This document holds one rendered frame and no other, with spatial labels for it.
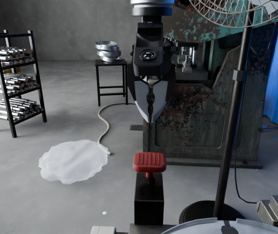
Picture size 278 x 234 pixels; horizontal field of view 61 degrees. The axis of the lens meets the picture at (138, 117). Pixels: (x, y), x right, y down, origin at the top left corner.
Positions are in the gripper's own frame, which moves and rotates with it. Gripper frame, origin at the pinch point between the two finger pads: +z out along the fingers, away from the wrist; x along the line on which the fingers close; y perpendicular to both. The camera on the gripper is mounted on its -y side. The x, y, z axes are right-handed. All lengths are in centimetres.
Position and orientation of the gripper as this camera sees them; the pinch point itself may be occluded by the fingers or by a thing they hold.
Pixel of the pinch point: (150, 118)
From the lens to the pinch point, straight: 47.0
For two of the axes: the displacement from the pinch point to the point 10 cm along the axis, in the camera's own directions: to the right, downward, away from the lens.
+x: -10.0, -0.1, 0.5
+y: 0.5, -3.8, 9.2
